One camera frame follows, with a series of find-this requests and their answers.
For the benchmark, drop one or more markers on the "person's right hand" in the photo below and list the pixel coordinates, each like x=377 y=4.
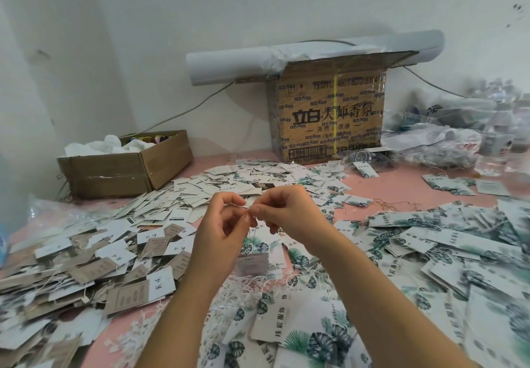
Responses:
x=294 y=210

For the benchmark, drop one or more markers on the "person's left hand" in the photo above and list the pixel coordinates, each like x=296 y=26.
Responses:
x=217 y=235

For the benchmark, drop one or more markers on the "single white leaf print tag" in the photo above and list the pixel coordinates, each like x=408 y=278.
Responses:
x=253 y=264

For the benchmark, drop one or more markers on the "heap of small tags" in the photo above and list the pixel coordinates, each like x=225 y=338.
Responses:
x=232 y=181

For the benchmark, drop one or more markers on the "pile of brown white tags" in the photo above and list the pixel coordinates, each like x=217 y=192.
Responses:
x=73 y=281

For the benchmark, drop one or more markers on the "pile of green leaf tags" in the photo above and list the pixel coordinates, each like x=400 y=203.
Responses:
x=454 y=276

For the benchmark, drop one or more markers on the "person's right forearm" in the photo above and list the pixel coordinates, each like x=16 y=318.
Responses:
x=397 y=314

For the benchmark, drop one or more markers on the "person's left forearm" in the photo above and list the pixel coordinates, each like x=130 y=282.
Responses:
x=174 y=330

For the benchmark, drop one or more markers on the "large printed cardboard box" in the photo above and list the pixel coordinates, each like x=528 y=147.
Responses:
x=331 y=113

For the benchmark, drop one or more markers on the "small open cardboard box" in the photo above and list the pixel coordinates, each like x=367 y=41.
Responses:
x=124 y=165

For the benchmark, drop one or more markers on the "white crumpled material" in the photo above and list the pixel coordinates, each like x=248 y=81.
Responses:
x=108 y=146

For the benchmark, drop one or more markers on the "white roll in plastic wrap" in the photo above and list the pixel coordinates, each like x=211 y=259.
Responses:
x=240 y=61

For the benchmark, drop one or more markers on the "clear plastic bag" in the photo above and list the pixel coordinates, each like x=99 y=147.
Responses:
x=54 y=214

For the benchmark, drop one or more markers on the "heap of clear plastic bags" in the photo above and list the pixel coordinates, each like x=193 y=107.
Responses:
x=465 y=136

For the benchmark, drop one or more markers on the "blue tissue pack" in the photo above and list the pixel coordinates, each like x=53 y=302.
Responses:
x=3 y=243

